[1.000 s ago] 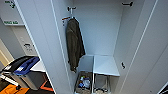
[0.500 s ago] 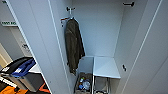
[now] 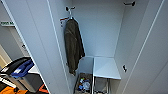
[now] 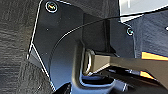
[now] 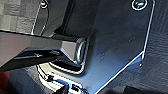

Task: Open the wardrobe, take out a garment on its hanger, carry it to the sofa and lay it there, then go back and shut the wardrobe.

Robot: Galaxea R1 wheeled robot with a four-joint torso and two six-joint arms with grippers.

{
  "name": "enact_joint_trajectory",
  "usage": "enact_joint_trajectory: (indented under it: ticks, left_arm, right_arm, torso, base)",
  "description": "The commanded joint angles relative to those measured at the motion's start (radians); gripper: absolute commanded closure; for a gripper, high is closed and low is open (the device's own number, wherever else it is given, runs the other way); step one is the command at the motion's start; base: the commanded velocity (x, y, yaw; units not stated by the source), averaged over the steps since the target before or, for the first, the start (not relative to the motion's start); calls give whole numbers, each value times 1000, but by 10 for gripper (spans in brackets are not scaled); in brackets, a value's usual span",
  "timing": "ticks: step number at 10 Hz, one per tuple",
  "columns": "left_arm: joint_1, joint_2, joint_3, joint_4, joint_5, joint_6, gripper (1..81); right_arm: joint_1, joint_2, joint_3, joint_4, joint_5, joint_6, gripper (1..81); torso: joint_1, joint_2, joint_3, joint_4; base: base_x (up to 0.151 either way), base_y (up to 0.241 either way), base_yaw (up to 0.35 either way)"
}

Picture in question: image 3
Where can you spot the grey wall panel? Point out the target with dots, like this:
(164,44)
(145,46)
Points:
(6,24)

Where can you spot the white flat board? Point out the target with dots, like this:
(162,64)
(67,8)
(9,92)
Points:
(35,69)

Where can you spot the olive green jacket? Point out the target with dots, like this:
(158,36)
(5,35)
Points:
(74,46)

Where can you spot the orange white label sticker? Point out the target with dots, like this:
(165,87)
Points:
(64,20)

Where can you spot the small storage basket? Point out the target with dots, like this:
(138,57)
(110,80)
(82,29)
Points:
(84,83)

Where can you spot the blue item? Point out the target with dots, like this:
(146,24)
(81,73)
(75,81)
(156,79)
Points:
(21,68)

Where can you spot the white wardrobe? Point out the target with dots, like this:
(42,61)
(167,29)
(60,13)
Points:
(100,33)

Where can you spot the white plastic hanger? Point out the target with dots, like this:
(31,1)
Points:
(70,16)

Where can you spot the dark door hinge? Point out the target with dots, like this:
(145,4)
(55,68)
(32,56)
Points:
(124,68)

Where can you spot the orange item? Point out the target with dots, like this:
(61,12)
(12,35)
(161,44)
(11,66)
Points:
(43,89)

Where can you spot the white inner shelf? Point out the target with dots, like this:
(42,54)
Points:
(106,66)

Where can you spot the white wardrobe door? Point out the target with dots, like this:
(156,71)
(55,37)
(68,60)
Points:
(33,43)
(150,56)

